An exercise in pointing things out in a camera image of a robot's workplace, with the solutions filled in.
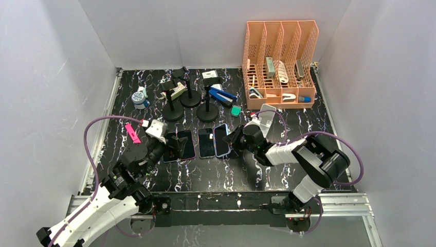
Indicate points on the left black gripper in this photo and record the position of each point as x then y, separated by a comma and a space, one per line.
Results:
180, 142

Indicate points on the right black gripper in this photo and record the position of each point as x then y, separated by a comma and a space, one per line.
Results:
233, 137

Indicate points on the light blue phone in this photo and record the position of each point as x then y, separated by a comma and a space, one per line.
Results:
221, 147

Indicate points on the clear-case phone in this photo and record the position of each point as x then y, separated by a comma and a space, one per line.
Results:
206, 143

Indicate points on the black phone stand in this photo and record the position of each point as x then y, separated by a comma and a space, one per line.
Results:
172, 111
190, 98
208, 112

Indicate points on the purple-edged phone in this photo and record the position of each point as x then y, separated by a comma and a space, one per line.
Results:
189, 151

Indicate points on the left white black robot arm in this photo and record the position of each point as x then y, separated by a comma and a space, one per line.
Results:
119, 195

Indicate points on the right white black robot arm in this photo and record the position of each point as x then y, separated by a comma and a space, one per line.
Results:
322, 162

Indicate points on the teal white eraser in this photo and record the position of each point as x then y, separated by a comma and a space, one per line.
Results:
236, 111

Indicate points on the pink clip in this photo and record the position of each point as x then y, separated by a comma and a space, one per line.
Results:
132, 133

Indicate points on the blue black stapler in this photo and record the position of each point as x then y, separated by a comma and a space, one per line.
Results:
224, 98

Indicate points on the cream box with red label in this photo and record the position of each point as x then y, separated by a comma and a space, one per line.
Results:
178, 91

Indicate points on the blue white jar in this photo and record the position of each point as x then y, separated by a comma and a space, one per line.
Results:
140, 98

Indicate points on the white tape dispenser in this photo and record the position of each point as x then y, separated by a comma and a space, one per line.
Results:
288, 97

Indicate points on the grey stapler in organizer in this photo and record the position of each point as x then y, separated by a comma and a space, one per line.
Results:
270, 67

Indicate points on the white ribbed item in organizer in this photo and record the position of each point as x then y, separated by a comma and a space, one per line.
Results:
282, 73

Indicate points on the blue capped tube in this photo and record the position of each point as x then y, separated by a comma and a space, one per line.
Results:
304, 99

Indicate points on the orange file organizer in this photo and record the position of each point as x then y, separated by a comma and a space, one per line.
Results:
284, 41

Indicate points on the grey item in organizer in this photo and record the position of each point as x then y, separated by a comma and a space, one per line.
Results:
299, 70

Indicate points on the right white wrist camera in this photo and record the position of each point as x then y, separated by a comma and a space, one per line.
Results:
261, 125

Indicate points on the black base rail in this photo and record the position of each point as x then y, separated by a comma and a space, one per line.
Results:
247, 208

